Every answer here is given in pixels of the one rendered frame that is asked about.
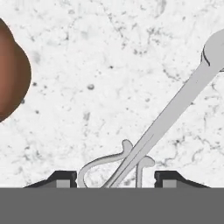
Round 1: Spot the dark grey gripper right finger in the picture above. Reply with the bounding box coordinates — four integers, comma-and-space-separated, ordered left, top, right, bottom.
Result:
153, 170, 212, 189

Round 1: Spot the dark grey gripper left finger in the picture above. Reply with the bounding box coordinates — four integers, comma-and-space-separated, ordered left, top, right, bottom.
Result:
24, 170, 78, 189

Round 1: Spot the brown rounded object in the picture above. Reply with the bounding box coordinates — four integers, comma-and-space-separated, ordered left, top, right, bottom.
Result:
0, 17, 32, 123

